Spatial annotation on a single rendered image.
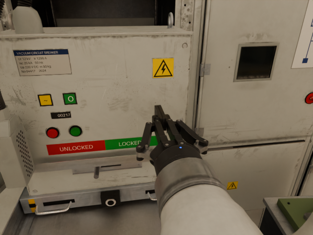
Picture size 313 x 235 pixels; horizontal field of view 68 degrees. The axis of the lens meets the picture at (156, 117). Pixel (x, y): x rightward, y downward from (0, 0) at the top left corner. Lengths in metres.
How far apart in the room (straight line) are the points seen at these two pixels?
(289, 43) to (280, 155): 0.59
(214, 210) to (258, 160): 1.13
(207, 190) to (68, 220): 0.63
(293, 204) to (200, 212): 0.84
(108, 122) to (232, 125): 0.68
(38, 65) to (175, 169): 0.44
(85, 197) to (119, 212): 0.12
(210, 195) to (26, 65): 0.52
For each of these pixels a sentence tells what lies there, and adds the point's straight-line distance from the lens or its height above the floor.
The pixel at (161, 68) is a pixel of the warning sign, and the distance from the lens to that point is 0.62.
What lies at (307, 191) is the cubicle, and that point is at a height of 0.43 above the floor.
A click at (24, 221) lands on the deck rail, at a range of 0.89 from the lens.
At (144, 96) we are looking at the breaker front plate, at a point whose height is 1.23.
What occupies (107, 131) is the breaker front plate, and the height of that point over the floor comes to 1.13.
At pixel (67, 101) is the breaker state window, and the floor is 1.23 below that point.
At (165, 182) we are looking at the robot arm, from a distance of 0.30.
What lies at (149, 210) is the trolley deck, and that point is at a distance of 0.82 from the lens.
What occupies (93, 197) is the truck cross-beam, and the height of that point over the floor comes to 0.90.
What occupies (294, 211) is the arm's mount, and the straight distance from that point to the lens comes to 1.04.
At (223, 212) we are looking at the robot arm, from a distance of 0.24.
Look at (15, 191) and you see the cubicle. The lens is 1.31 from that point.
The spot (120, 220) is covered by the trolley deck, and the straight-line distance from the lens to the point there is 0.80.
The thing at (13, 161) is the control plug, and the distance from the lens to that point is 0.63.
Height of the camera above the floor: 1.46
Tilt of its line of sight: 26 degrees down
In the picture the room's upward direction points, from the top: straight up
